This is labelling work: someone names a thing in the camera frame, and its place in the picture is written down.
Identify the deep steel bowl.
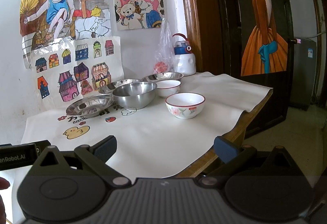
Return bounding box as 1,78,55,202
112,82,157,110

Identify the floral ceramic bowl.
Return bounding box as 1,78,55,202
165,92,206,119

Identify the red-rimmed ceramic bowl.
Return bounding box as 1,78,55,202
156,80,181,98

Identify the person's left hand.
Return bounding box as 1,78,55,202
0,177,11,224

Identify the wooden table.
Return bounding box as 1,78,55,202
176,89,274,179

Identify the houses drawing paper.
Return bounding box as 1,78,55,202
30,36,124,111

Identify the white printed table mat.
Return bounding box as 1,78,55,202
22,72,269,180

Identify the grey appliance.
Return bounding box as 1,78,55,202
291,38,317,111

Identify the white blue water bottle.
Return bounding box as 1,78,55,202
173,33,196,76

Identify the red fruit in bag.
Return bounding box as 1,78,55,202
153,61,168,74

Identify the clear plastic bag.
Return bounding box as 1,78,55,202
153,18,175,72

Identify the boy with fan drawing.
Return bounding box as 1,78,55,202
19,0,111,68

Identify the woman orange dress painting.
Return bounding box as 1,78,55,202
238,0,289,76

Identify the wooden door frame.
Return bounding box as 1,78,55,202
183,0,230,75

